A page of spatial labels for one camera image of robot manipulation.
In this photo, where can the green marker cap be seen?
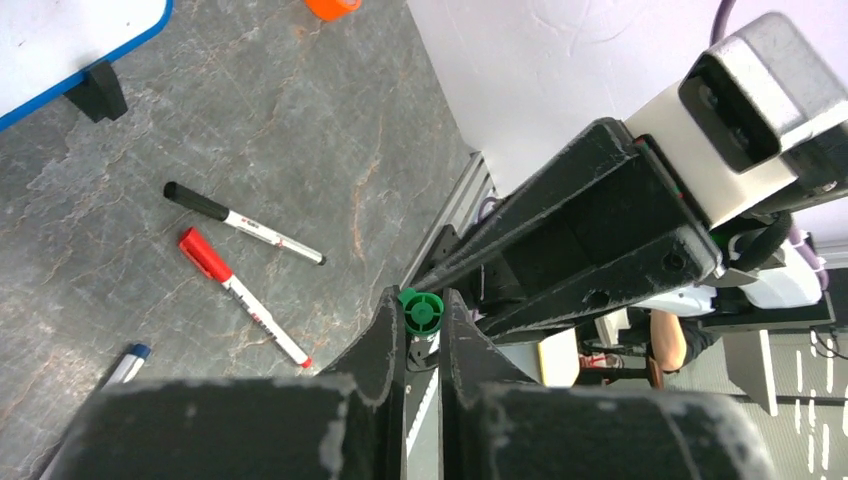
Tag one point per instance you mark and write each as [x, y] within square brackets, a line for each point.
[423, 312]

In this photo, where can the orange tape roll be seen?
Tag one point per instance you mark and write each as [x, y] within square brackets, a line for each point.
[332, 10]

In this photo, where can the person in background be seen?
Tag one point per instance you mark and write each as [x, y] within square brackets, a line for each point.
[670, 341]

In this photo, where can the red whiteboard marker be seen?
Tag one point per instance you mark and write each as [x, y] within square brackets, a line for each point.
[199, 252]

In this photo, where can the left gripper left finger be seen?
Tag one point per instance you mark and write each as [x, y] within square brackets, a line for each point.
[368, 439]

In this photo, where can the blue whiteboard marker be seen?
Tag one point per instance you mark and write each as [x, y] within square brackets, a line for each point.
[124, 369]

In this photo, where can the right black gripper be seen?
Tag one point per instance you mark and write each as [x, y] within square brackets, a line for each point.
[601, 227]

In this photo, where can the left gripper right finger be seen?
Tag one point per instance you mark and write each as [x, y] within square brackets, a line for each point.
[469, 366]

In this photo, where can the blue framed whiteboard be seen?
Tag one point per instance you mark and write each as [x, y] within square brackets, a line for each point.
[69, 48]

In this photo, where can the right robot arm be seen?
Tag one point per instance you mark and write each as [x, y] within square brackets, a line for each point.
[766, 267]

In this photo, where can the black whiteboard marker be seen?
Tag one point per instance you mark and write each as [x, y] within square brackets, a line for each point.
[192, 200]

